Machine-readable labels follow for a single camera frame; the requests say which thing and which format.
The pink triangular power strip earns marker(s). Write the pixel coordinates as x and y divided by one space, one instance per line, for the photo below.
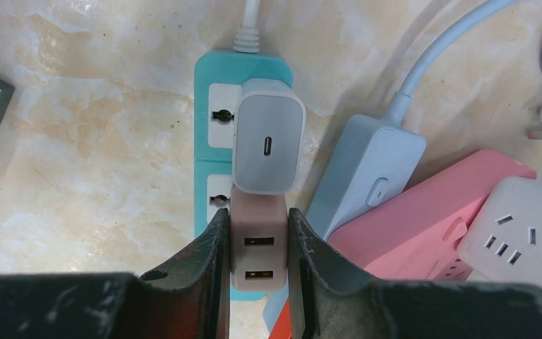
415 235

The light blue power strip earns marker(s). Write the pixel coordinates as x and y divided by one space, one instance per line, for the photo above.
375 158

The small white charger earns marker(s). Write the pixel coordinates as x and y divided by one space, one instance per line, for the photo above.
269 124

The white cube socket adapter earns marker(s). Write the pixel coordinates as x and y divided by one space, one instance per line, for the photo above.
504 242

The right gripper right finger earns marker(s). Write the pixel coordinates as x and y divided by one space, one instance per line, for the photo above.
330 297

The teal power strip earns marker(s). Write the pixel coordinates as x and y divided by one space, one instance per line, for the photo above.
218 79

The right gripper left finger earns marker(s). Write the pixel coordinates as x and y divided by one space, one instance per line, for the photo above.
186 296

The pink brown charger plug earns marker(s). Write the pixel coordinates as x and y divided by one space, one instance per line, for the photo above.
258 241

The red cube socket adapter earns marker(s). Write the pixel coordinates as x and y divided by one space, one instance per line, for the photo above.
282 327

